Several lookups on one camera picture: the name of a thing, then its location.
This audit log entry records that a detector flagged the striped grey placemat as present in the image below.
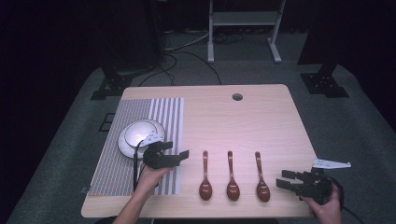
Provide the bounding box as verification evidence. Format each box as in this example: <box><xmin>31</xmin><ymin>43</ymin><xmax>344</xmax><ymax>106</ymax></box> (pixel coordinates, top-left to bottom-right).
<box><xmin>87</xmin><ymin>97</ymin><xmax>185</xmax><ymax>197</ymax></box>

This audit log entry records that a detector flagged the white plate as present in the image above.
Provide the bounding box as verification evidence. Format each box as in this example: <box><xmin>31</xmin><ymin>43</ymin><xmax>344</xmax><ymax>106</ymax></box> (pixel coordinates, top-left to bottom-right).
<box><xmin>117</xmin><ymin>119</ymin><xmax>166</xmax><ymax>160</ymax></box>

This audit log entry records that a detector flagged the black floor cable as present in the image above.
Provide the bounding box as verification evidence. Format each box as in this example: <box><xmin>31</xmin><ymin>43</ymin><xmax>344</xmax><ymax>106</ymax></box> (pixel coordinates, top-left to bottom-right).
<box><xmin>137</xmin><ymin>50</ymin><xmax>223</xmax><ymax>88</ymax></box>

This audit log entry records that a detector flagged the white metal stand frame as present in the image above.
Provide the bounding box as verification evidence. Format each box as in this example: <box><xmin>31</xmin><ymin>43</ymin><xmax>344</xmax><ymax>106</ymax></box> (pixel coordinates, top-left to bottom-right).
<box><xmin>206</xmin><ymin>0</ymin><xmax>287</xmax><ymax>64</ymax></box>

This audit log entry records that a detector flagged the white bowl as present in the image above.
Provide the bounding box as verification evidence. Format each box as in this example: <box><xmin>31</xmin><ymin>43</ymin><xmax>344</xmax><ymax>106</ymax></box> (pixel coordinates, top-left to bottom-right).
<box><xmin>123</xmin><ymin>120</ymin><xmax>159</xmax><ymax>148</ymax></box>

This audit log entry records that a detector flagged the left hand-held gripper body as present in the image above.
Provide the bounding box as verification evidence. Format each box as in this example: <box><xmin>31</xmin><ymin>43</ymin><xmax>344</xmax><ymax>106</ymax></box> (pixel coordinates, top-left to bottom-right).
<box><xmin>142</xmin><ymin>132</ymin><xmax>182</xmax><ymax>170</ymax></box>

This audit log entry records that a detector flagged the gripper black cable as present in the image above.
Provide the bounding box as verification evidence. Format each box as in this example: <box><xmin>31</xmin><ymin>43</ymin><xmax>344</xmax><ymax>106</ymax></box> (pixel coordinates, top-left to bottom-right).
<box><xmin>329</xmin><ymin>175</ymin><xmax>367</xmax><ymax>224</ymax></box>
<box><xmin>133</xmin><ymin>139</ymin><xmax>148</xmax><ymax>191</ymax></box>

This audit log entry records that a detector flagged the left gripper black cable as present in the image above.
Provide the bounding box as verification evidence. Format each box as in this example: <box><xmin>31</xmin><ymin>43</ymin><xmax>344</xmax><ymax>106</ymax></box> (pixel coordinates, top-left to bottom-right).
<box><xmin>133</xmin><ymin>139</ymin><xmax>148</xmax><ymax>191</ymax></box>

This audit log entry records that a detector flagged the black stand with base plate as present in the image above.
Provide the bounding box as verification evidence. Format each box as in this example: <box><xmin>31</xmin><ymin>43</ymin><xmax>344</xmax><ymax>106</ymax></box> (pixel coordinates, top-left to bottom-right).
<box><xmin>299</xmin><ymin>60</ymin><xmax>350</xmax><ymax>99</ymax></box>
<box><xmin>90</xmin><ymin>57</ymin><xmax>134</xmax><ymax>102</ymax></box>

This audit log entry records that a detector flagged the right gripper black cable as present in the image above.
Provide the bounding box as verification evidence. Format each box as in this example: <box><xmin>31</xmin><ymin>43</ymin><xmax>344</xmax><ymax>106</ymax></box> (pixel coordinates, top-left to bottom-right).
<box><xmin>329</xmin><ymin>175</ymin><xmax>367</xmax><ymax>224</ymax></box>

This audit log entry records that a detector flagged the reddish brown spoon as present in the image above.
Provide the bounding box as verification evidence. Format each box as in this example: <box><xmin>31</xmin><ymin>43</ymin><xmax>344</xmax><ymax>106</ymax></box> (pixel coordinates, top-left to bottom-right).
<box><xmin>198</xmin><ymin>150</ymin><xmax>214</xmax><ymax>202</ymax></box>
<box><xmin>225</xmin><ymin>150</ymin><xmax>241</xmax><ymax>203</ymax></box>
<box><xmin>254</xmin><ymin>151</ymin><xmax>272</xmax><ymax>203</ymax></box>

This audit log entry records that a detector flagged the person's right hand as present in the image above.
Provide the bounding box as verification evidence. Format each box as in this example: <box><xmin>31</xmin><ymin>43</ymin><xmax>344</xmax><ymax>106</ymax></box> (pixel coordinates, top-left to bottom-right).
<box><xmin>303</xmin><ymin>183</ymin><xmax>344</xmax><ymax>224</ymax></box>

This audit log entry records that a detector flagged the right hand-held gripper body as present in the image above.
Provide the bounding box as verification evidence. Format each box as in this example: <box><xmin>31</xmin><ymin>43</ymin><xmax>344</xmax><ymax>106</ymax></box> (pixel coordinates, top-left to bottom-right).
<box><xmin>294</xmin><ymin>159</ymin><xmax>352</xmax><ymax>206</ymax></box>

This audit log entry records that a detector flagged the white floor cable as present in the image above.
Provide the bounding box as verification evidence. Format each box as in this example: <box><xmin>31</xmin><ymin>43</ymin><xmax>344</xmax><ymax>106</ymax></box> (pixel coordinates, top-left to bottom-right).
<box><xmin>163</xmin><ymin>30</ymin><xmax>210</xmax><ymax>52</ymax></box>

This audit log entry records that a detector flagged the person's left hand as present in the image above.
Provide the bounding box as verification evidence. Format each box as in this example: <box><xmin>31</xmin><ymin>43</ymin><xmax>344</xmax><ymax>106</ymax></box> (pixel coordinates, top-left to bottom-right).
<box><xmin>134</xmin><ymin>163</ymin><xmax>173</xmax><ymax>196</ymax></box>

